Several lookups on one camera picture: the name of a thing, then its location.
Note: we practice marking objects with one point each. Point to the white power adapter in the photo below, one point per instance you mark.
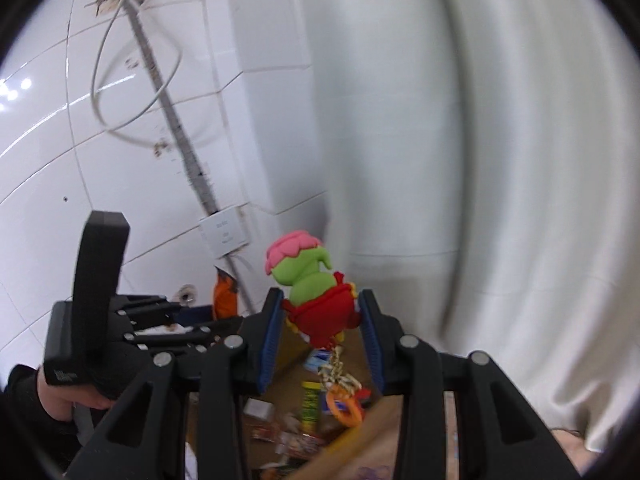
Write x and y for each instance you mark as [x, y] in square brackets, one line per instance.
[259, 409]

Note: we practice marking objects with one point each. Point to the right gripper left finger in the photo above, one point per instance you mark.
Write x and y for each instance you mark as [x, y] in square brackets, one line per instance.
[144, 435]

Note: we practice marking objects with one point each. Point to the orange snack bar wrapper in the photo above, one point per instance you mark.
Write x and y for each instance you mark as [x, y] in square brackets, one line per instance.
[225, 296]

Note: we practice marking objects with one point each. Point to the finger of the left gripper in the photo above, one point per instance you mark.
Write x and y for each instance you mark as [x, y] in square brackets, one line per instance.
[201, 335]
[152, 311]

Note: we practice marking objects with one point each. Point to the left hand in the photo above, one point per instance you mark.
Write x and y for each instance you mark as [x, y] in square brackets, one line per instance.
[59, 401]

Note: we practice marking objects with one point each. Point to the lion dance doll keychain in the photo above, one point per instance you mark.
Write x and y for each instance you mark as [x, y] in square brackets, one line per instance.
[321, 307]

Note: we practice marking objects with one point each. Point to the cardboard box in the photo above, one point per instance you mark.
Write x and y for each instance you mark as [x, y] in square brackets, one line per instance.
[368, 451]

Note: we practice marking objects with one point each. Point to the white curtain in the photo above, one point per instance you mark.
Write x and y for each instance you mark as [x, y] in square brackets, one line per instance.
[482, 160]

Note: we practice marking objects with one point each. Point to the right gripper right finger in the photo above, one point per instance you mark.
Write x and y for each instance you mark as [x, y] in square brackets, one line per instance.
[500, 436]

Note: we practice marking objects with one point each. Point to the Tempo tissue pack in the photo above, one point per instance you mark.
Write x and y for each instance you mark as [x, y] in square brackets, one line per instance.
[316, 359]

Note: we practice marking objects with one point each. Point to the white wall socket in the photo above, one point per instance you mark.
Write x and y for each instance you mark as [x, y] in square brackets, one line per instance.
[224, 232]

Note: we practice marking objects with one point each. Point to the green snack bar wrapper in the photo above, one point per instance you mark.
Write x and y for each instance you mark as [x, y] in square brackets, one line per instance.
[310, 408]

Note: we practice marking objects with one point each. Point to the red snack packet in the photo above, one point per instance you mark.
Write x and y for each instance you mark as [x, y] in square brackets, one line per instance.
[271, 439]

